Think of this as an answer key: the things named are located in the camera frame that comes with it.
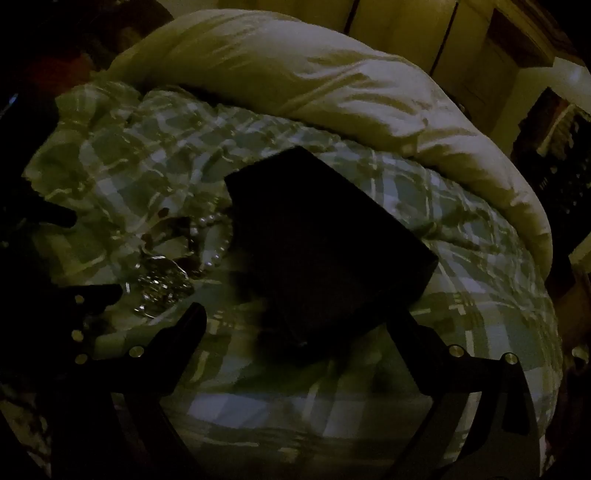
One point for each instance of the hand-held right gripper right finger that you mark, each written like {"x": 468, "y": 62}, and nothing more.
{"x": 407, "y": 333}

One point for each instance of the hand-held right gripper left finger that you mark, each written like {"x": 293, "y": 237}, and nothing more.
{"x": 190, "y": 324}

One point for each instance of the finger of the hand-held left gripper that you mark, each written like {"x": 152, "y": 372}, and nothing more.
{"x": 48, "y": 216}
{"x": 99, "y": 295}

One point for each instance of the green plaid blanket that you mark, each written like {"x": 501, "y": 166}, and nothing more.
{"x": 138, "y": 152}

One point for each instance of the cream duvet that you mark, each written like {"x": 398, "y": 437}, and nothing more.
{"x": 295, "y": 78}

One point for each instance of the cream wardrobe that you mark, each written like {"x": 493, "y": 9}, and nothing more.
{"x": 415, "y": 32}

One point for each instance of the dark wall picture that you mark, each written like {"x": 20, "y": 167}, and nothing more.
{"x": 558, "y": 166}

